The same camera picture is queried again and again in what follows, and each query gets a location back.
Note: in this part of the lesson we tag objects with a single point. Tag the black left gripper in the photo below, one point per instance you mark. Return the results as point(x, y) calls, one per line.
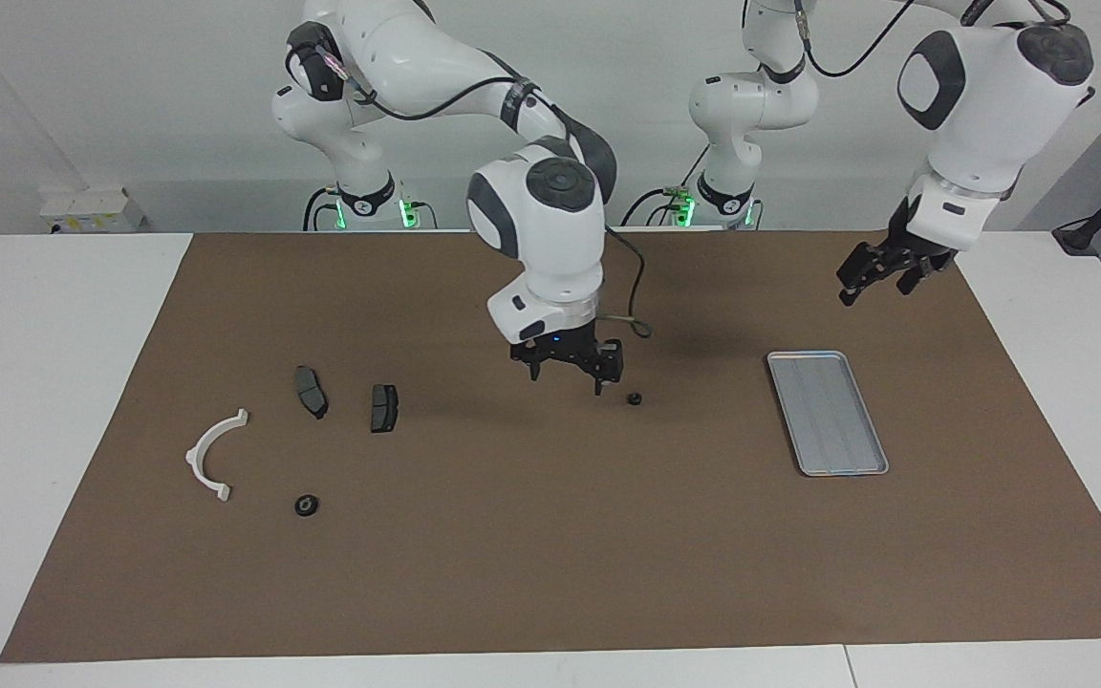
point(914, 250)

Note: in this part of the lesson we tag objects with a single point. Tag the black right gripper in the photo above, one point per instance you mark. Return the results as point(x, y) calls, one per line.
point(565, 346)

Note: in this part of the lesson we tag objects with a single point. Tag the black bearing gear white centre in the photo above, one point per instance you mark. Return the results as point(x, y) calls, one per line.
point(307, 505)

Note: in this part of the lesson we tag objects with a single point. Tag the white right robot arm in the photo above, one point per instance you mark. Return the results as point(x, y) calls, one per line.
point(541, 220)

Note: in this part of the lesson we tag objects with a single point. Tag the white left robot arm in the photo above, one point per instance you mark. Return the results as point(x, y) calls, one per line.
point(971, 105)

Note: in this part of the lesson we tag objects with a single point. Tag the silver metal tray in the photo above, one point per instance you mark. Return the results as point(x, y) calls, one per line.
point(828, 416)

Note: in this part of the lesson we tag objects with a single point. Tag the brown table mat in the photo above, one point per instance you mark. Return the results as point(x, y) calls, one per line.
point(550, 535)

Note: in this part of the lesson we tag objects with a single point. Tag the rectangular dark grey brake pad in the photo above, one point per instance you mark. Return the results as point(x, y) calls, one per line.
point(383, 408)

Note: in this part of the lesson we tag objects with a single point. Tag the elongated dark grey brake pad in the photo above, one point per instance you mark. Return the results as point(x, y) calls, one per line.
point(311, 392)

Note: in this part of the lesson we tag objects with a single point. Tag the white semicircular plastic bracket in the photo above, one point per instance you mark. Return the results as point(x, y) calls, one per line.
point(199, 459)

